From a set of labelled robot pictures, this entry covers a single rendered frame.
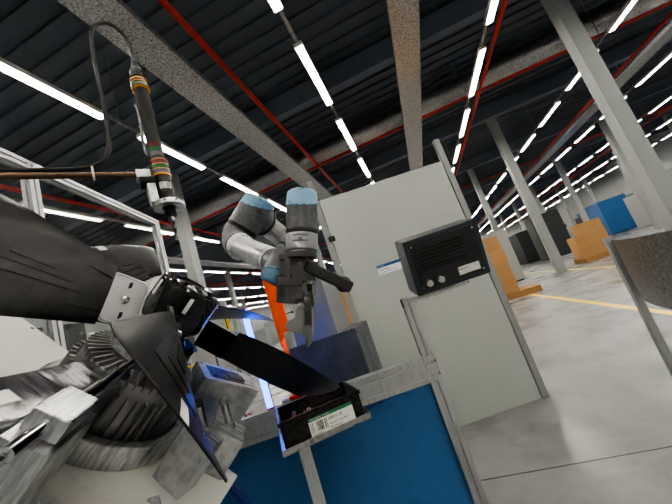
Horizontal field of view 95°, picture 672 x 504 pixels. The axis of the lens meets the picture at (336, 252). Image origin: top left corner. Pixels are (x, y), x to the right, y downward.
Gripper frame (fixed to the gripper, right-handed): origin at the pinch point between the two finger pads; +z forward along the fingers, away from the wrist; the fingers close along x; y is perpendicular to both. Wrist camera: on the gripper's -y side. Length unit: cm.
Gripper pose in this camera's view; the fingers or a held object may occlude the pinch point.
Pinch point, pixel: (311, 341)
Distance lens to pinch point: 71.9
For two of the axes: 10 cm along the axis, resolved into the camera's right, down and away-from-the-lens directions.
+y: -10.0, 0.2, 0.3
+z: 0.2, 9.8, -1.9
